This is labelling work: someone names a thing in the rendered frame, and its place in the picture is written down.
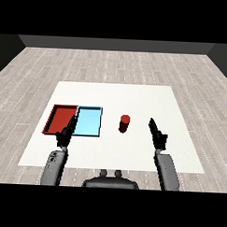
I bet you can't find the dark grey robot body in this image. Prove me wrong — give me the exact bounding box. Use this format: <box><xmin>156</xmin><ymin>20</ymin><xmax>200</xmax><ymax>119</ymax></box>
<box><xmin>81</xmin><ymin>167</ymin><xmax>141</xmax><ymax>191</ymax></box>

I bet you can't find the red can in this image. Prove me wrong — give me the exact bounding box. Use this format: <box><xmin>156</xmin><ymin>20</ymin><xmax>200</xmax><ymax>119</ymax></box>
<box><xmin>118</xmin><ymin>114</ymin><xmax>131</xmax><ymax>135</ymax></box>

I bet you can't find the red shallow open box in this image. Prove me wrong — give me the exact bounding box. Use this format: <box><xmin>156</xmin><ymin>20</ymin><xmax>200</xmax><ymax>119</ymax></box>
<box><xmin>41</xmin><ymin>103</ymin><xmax>79</xmax><ymax>137</ymax></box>

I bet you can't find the light blue shallow open box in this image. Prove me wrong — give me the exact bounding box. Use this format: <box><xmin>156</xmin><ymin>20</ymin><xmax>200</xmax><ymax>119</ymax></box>
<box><xmin>71</xmin><ymin>106</ymin><xmax>104</xmax><ymax>138</ymax></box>

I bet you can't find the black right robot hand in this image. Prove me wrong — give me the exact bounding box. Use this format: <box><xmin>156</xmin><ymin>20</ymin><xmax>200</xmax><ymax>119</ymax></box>
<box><xmin>147</xmin><ymin>117</ymin><xmax>169</xmax><ymax>151</ymax></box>

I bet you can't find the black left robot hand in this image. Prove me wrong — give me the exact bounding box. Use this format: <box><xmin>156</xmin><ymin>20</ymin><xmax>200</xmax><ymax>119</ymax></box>
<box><xmin>54</xmin><ymin>113</ymin><xmax>78</xmax><ymax>149</ymax></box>

